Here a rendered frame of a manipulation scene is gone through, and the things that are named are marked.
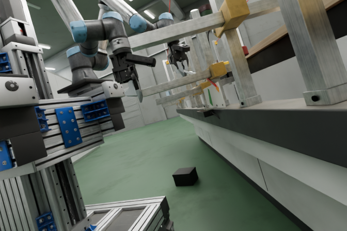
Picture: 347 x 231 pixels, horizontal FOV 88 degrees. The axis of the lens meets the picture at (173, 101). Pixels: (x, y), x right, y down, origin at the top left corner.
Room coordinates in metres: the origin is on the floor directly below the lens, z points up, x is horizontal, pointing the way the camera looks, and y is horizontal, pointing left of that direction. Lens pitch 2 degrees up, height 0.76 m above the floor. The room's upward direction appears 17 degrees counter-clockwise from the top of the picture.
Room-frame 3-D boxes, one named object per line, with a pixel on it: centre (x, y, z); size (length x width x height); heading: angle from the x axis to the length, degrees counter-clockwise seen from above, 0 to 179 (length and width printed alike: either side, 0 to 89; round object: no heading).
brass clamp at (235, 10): (0.49, -0.21, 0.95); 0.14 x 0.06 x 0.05; 3
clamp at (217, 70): (0.74, -0.20, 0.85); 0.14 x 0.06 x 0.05; 3
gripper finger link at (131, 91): (0.69, 0.14, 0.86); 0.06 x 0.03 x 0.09; 93
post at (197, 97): (1.26, -0.17, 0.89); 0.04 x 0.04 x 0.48; 3
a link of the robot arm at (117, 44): (0.70, 0.14, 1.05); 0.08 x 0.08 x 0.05
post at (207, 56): (0.77, -0.19, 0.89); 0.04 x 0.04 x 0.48; 3
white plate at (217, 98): (0.79, -0.17, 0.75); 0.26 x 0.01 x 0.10; 3
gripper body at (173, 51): (1.00, -0.09, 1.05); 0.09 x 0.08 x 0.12; 23
